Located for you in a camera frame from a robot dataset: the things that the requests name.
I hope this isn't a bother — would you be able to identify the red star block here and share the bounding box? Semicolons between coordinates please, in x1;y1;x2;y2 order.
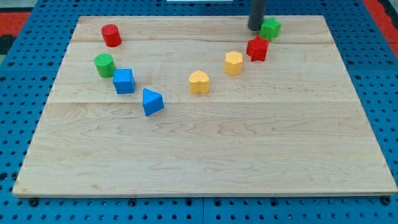
246;36;270;62

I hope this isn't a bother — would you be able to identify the yellow heart block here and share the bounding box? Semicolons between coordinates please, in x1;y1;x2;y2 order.
188;70;210;94

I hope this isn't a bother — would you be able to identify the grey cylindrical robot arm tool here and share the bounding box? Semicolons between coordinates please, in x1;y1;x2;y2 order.
248;0;267;31

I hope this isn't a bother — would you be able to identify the green cylinder block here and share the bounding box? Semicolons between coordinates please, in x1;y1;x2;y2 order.
94;53;116;78

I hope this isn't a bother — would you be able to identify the blue cube block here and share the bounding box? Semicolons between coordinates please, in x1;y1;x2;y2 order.
113;68;135;94

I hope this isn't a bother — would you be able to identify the blue triangular prism block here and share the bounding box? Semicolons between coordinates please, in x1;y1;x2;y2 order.
142;88;164;116

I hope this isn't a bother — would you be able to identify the green star block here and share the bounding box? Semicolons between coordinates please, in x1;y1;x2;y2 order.
259;17;281;41

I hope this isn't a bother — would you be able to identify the red cylinder block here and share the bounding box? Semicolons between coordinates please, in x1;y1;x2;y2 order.
101;24;122;47

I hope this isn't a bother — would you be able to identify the yellow hexagon block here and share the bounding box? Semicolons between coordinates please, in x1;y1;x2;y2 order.
224;51;243;75

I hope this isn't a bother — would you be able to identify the light wooden board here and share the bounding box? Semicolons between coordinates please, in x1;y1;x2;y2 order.
12;16;397;198

